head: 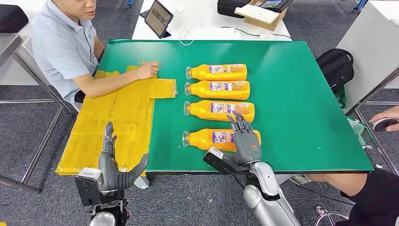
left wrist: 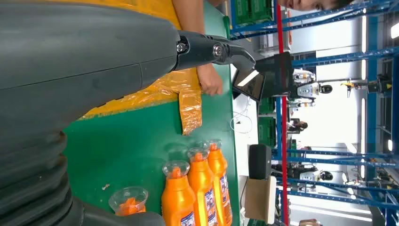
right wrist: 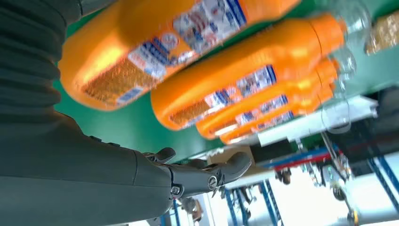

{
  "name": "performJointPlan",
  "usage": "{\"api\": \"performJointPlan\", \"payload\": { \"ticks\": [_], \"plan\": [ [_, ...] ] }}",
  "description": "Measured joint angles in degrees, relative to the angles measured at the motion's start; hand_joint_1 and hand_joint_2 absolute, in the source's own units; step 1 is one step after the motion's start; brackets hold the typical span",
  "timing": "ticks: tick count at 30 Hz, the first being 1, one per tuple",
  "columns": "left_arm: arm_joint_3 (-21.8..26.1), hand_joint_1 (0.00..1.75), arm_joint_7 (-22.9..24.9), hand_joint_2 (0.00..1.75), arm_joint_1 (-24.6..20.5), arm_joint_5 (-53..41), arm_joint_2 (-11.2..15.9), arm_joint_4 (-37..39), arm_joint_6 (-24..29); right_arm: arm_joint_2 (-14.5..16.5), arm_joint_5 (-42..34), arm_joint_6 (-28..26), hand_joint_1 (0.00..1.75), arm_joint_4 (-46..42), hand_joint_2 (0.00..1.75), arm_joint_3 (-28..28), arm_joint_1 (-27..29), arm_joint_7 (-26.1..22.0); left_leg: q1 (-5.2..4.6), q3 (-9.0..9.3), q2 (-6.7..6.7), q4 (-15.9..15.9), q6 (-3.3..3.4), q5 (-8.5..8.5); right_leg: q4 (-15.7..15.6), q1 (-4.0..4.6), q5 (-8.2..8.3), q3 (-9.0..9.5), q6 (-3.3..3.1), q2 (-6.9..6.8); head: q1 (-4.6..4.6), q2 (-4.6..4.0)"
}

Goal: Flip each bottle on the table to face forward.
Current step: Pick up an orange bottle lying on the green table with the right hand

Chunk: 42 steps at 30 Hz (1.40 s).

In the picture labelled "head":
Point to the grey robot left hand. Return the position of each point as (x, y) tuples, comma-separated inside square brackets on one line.
[(109, 174)]

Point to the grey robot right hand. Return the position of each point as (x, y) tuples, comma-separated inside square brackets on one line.
[(247, 146)]

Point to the orange detergent bottle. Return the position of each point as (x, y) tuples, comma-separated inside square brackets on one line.
[(202, 110), (202, 140), (202, 90), (202, 73)]

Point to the yellow taped cardboard mat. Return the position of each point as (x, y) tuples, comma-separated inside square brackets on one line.
[(109, 124)]

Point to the chrome chair base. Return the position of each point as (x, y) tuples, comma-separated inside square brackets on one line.
[(319, 209)]

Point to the person in black shorts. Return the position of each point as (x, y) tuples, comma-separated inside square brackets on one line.
[(343, 181)]

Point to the green bag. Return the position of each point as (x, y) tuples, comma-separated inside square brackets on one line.
[(342, 98)]

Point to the translucent plastic bag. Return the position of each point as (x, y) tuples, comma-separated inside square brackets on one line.
[(355, 128)]

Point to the black backpack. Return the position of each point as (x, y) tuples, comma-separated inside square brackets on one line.
[(335, 70)]

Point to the brown cardboard box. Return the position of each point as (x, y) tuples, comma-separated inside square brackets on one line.
[(265, 20)]

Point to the white table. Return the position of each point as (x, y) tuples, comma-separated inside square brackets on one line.
[(202, 18)]

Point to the seated person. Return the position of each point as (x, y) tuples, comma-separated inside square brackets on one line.
[(62, 46)]

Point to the black white round device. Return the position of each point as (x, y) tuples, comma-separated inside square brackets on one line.
[(383, 124)]

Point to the black bag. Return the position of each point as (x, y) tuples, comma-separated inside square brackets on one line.
[(230, 7)]

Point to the dark device with screen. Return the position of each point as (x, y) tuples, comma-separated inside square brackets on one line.
[(274, 3)]

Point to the black tablet on stand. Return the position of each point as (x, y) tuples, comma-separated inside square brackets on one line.
[(159, 18)]

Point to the grey table with metal legs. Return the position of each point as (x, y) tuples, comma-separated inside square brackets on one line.
[(367, 46)]

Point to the black seat cushion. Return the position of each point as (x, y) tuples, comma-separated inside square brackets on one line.
[(12, 18)]

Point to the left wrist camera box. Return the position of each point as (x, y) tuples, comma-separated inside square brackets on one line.
[(88, 184)]

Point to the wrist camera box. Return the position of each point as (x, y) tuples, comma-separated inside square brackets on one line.
[(88, 184), (218, 160)]

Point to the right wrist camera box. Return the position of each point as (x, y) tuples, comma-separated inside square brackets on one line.
[(218, 160)]

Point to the metal table frame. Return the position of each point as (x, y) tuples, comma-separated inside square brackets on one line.
[(18, 184)]

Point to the blue metal frame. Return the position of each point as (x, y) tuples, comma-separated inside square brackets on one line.
[(360, 3)]

